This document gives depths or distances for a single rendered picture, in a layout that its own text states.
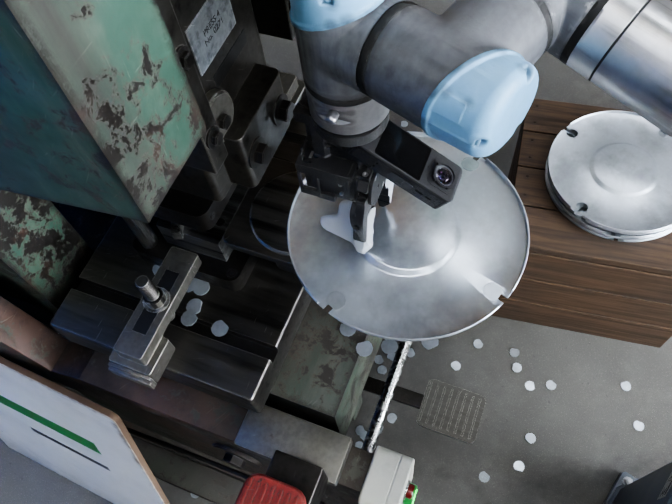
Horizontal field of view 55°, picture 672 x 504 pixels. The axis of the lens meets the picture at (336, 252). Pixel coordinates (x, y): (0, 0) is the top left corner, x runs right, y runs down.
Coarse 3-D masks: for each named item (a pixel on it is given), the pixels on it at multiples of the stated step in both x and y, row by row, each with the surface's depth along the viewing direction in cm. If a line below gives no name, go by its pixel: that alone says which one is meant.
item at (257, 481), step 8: (248, 480) 67; (256, 480) 67; (264, 480) 67; (272, 480) 67; (248, 488) 67; (256, 488) 67; (264, 488) 66; (272, 488) 66; (280, 488) 66; (288, 488) 66; (296, 488) 66; (240, 496) 66; (248, 496) 66; (256, 496) 66; (264, 496) 66; (272, 496) 66; (280, 496) 66; (288, 496) 66; (296, 496) 66; (304, 496) 66
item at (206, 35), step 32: (192, 0) 53; (224, 0) 57; (192, 32) 54; (224, 32) 59; (256, 32) 65; (224, 64) 60; (256, 64) 66; (224, 96) 60; (256, 96) 64; (224, 128) 60; (256, 128) 64; (256, 160) 65; (192, 192) 69; (224, 192) 68
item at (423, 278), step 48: (432, 144) 83; (480, 192) 80; (288, 240) 77; (336, 240) 77; (384, 240) 76; (432, 240) 76; (480, 240) 76; (528, 240) 75; (336, 288) 74; (384, 288) 74; (432, 288) 74; (480, 288) 73; (384, 336) 70; (432, 336) 71
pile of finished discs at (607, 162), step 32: (576, 128) 131; (608, 128) 131; (640, 128) 130; (576, 160) 128; (608, 160) 126; (640, 160) 126; (576, 192) 124; (608, 192) 123; (640, 192) 122; (576, 224) 124; (608, 224) 120; (640, 224) 120
